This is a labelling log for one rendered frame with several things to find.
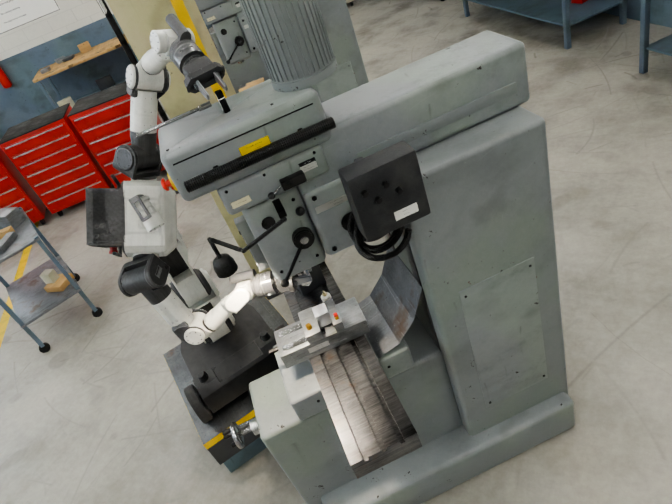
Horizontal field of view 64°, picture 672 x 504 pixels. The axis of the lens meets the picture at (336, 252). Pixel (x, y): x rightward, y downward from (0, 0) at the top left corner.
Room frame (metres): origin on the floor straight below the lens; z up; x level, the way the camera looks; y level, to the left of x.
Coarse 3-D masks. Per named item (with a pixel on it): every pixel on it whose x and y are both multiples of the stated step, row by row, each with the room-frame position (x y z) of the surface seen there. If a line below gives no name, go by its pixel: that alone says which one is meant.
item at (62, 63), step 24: (480, 0) 6.86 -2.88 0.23; (504, 0) 6.52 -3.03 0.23; (528, 0) 6.20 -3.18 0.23; (552, 0) 5.91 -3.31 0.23; (576, 0) 5.55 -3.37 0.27; (600, 0) 5.39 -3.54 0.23; (624, 0) 5.14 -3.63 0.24; (648, 0) 4.06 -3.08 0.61; (648, 24) 4.06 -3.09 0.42; (96, 48) 9.96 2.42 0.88; (648, 48) 4.04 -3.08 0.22; (48, 72) 9.55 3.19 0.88; (48, 96) 9.46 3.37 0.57
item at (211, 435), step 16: (256, 304) 2.57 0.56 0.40; (272, 320) 2.38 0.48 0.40; (176, 352) 2.43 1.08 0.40; (176, 368) 2.30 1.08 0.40; (176, 384) 2.18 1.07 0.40; (240, 400) 1.89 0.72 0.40; (192, 416) 1.92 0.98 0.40; (224, 416) 1.84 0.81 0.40; (240, 416) 1.80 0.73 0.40; (208, 432) 1.78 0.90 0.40; (208, 448) 1.72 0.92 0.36; (224, 448) 1.74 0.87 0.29; (256, 448) 1.87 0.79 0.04; (224, 464) 1.81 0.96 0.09; (240, 464) 1.83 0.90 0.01
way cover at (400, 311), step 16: (384, 272) 1.73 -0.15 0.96; (400, 272) 1.60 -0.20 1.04; (384, 288) 1.68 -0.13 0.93; (400, 288) 1.57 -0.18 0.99; (416, 288) 1.46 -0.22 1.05; (368, 304) 1.69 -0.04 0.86; (384, 304) 1.62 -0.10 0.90; (400, 304) 1.54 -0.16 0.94; (416, 304) 1.44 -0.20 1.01; (368, 320) 1.61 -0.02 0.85; (384, 320) 1.56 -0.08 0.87; (400, 320) 1.49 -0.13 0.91; (368, 336) 1.54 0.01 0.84; (384, 336) 1.49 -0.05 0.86; (400, 336) 1.43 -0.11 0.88; (384, 352) 1.42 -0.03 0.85
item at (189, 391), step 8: (192, 384) 1.96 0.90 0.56; (184, 392) 1.89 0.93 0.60; (192, 392) 1.87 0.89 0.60; (192, 400) 1.84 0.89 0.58; (200, 400) 1.84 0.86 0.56; (192, 408) 1.81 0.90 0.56; (200, 408) 1.80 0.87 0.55; (208, 408) 1.90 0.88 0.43; (200, 416) 1.79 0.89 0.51; (208, 416) 1.80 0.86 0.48
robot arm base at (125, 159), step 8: (120, 152) 1.87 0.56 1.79; (128, 152) 1.85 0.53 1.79; (136, 152) 1.85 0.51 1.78; (120, 160) 1.86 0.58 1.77; (128, 160) 1.84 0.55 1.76; (136, 160) 1.84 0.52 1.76; (160, 160) 1.93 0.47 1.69; (120, 168) 1.87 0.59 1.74; (128, 168) 1.84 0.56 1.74; (136, 168) 1.84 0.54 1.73; (152, 168) 1.93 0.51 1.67; (160, 168) 1.93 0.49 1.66; (128, 176) 1.85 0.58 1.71; (136, 176) 1.84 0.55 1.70; (144, 176) 1.87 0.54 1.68
